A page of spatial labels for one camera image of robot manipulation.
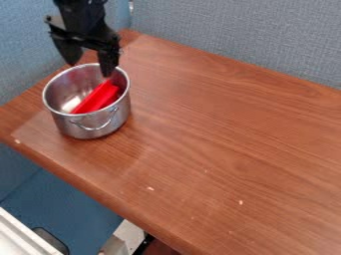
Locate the white table leg bracket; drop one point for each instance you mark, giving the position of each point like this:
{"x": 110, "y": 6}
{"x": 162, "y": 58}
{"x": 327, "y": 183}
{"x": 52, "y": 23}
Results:
{"x": 124, "y": 241}

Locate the metal pot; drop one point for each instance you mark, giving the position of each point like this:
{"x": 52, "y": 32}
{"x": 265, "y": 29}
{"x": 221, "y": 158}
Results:
{"x": 67, "y": 89}

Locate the white furniture edge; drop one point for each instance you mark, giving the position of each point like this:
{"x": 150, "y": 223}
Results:
{"x": 19, "y": 240}

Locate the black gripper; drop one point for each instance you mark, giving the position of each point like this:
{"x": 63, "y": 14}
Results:
{"x": 77, "y": 28}

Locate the red block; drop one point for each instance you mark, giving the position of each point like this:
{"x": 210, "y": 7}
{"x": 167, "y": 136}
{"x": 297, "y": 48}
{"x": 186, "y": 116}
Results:
{"x": 100, "y": 97}

